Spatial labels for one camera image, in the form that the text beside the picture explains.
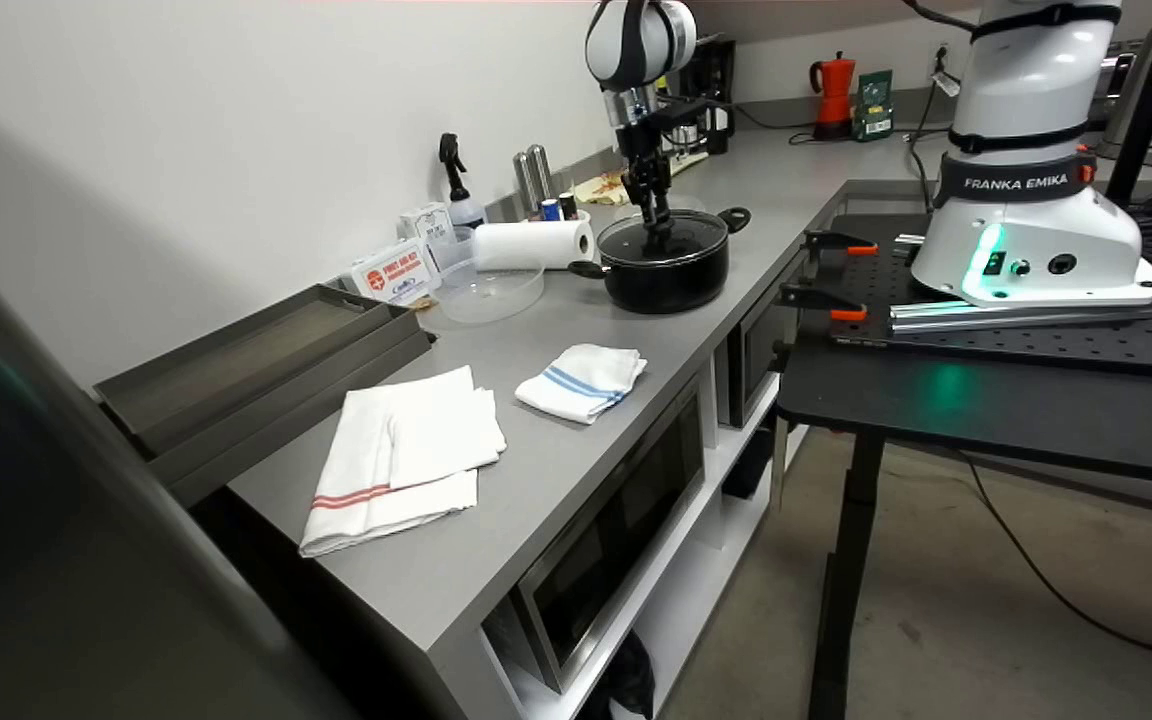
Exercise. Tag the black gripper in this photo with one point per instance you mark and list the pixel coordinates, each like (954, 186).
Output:
(643, 130)

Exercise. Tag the glass pot lid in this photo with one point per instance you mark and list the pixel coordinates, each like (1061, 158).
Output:
(685, 242)

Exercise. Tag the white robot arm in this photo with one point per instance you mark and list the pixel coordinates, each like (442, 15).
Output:
(1019, 225)

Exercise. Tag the black cooking pot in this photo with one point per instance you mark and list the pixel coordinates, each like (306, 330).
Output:
(663, 290)

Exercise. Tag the red moka pot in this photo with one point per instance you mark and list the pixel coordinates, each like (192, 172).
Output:
(835, 98)

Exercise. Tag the blue spice jar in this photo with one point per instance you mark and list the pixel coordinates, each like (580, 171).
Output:
(550, 210)

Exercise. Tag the black coffee machine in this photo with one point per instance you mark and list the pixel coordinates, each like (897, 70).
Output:
(709, 90)

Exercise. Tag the steel shaker right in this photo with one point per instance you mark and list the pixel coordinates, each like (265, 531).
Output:
(544, 181)

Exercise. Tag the steel shaker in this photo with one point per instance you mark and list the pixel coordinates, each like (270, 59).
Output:
(526, 190)
(544, 181)

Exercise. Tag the steel shaker left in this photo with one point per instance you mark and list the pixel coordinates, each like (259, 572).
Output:
(526, 190)

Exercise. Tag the white paper towel roll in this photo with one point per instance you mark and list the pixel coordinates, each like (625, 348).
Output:
(533, 245)

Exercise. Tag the white spray bottle black trigger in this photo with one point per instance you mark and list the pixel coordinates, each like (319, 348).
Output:
(462, 210)

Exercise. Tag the clear plastic bowl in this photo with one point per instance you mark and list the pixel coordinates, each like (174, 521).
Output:
(484, 298)

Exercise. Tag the orange black clamp near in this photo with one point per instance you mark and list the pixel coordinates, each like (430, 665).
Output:
(837, 304)

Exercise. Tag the orange black clamp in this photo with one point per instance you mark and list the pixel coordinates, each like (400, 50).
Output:
(837, 304)
(841, 242)

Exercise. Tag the orange black clamp far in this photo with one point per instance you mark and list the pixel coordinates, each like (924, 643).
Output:
(841, 242)

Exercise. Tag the green box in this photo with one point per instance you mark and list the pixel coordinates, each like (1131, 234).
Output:
(874, 106)

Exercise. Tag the red white box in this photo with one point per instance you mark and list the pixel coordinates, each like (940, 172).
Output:
(396, 273)

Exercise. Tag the white red-striped dish towel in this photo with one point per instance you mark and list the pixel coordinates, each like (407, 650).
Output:
(400, 456)

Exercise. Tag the black perforated robot table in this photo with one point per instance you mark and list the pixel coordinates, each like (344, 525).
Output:
(1002, 406)

